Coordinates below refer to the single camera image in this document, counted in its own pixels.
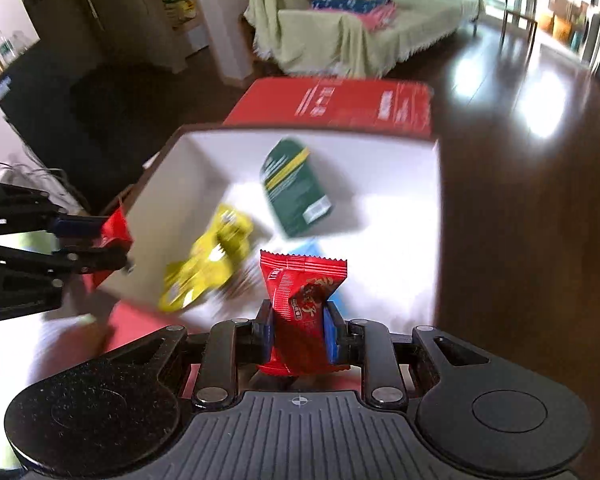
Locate red candy packet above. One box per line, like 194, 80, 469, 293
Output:
259, 250, 348, 377

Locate yellow green snack packet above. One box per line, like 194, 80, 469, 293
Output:
158, 204, 253, 313

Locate blue hand cream tube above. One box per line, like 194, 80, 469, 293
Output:
288, 240, 324, 258

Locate red candy wrapper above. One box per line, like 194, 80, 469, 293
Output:
82, 205, 133, 292

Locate black cabinet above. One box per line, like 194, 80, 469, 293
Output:
0, 41, 108, 212

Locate brown white cardboard box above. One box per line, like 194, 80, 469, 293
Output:
102, 127, 442, 332

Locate green lip salve card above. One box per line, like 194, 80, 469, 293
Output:
260, 138, 332, 237

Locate red Motul cardboard sheet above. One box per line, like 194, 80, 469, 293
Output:
223, 77, 432, 139

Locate green covered sofa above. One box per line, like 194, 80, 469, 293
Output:
245, 0, 484, 78

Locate folded blue pink blankets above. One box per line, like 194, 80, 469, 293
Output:
309, 0, 398, 32

